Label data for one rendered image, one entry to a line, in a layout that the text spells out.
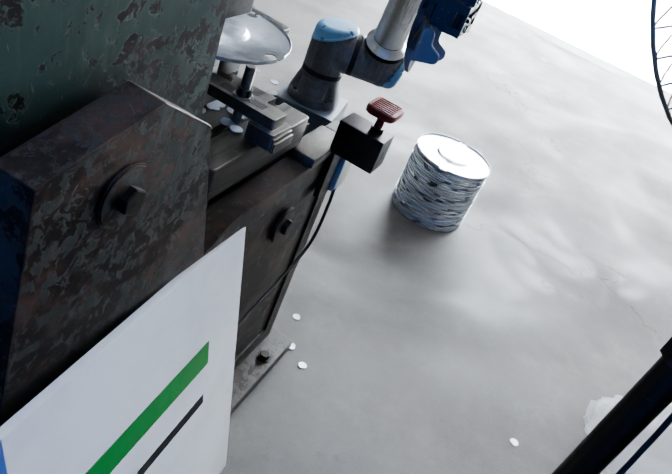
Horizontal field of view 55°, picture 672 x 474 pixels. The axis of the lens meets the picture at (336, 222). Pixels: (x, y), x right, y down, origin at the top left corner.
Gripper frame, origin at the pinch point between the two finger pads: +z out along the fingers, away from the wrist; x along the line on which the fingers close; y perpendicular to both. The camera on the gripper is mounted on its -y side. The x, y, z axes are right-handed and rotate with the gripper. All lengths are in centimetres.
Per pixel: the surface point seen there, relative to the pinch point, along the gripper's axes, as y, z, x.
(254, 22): -30.7, 6.7, -0.2
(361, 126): -2.9, 14.5, -1.0
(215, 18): -13.6, -8.1, -42.2
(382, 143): 2.6, 14.6, -2.8
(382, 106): -0.6, 8.9, -1.1
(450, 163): 4, 60, 105
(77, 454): -2, 39, -70
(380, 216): -8, 85, 89
